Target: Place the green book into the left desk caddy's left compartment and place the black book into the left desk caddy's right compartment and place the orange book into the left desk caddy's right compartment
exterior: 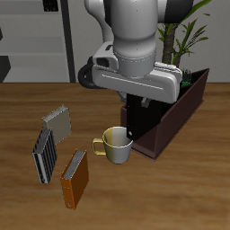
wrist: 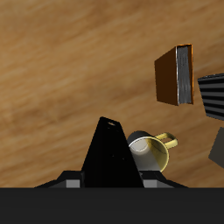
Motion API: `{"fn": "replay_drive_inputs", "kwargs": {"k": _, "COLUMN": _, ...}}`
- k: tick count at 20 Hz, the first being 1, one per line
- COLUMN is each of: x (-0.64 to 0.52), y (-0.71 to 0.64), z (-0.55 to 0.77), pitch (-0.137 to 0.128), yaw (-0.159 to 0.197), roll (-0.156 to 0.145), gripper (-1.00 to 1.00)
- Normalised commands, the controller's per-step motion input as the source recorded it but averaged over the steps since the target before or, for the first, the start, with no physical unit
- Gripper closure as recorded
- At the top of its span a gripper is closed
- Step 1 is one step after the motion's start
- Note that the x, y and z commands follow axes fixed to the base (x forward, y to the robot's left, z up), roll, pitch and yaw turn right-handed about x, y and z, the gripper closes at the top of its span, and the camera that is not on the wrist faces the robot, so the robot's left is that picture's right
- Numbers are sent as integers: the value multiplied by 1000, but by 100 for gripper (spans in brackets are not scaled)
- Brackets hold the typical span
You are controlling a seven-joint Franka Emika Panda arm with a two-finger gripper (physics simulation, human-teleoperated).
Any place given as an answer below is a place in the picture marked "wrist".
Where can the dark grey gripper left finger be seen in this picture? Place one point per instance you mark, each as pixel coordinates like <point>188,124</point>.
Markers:
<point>71,178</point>

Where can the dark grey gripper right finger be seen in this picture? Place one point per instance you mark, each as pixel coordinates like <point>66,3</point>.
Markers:
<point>151,178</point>

